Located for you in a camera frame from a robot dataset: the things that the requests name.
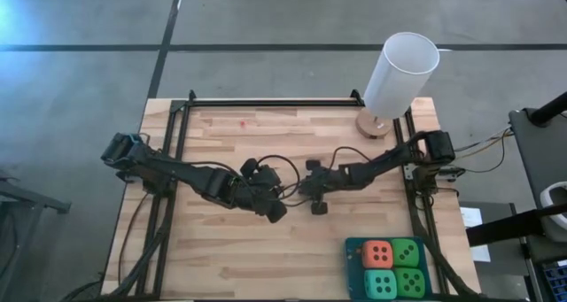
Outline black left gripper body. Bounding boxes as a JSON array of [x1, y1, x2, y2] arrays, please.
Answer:
[[228, 158, 288, 224]]

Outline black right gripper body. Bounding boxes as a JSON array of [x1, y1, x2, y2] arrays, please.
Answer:
[[299, 159, 352, 216]]

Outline large orange foam die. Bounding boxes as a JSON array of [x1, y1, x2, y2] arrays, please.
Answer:
[[361, 239, 394, 270]]

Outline large green foam die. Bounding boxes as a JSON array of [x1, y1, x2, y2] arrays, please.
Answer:
[[395, 267, 427, 298], [392, 238, 420, 267]]

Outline large teal foam die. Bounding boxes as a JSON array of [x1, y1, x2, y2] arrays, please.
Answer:
[[363, 269, 399, 300]]

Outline blue plastic tray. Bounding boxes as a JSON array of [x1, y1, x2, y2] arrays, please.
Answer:
[[344, 236, 433, 301]]

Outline white shade wooden base lamp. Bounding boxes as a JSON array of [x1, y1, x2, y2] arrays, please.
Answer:
[[354, 31, 441, 139]]

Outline white paper sheet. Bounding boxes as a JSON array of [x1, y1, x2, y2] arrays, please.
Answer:
[[459, 206, 492, 263]]

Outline black diagonal bar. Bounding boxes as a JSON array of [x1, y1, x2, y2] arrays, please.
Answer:
[[464, 203, 567, 246]]

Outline black side cart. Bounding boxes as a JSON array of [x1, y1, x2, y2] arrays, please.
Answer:
[[508, 91, 567, 302]]

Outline white rounded object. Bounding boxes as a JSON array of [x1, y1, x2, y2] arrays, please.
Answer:
[[539, 181, 567, 244]]

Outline black metal stand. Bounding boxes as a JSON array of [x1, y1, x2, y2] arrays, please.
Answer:
[[0, 175, 72, 302]]

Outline black keyboard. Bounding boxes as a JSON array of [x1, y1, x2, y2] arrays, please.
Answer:
[[540, 259, 567, 302]]

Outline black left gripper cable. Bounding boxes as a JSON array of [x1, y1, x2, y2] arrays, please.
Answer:
[[255, 154, 302, 201]]

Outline black aluminium table frame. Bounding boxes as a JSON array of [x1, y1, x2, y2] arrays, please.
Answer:
[[135, 89, 444, 299]]

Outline black floor cable bundle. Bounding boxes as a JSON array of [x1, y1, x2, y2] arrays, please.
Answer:
[[61, 190, 176, 301]]

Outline thin yellow black wires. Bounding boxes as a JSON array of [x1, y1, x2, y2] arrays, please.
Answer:
[[454, 127, 515, 174]]

